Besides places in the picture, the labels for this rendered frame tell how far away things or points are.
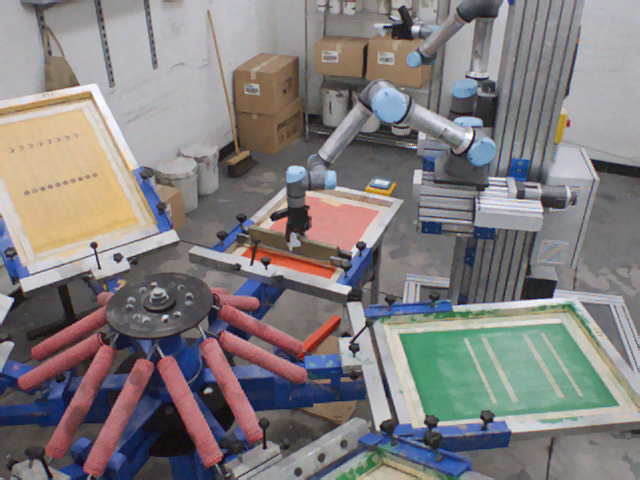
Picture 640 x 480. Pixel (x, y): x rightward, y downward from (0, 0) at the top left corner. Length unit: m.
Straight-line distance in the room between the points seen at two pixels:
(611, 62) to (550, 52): 3.13
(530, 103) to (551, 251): 0.70
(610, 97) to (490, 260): 3.07
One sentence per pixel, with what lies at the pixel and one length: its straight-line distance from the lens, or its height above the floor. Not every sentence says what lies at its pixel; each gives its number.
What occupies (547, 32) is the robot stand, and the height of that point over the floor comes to 1.81.
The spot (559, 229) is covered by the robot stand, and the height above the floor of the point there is 0.97.
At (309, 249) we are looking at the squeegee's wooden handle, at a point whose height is 1.03.
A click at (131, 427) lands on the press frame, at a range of 1.83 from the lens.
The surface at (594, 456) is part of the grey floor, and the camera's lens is 3.25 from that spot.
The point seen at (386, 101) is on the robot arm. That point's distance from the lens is 2.19.
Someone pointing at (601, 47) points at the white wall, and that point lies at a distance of 5.69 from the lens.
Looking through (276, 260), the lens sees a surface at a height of 0.95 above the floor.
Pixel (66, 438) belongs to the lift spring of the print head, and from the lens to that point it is 1.71.
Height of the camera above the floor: 2.35
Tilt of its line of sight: 32 degrees down
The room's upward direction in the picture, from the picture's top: straight up
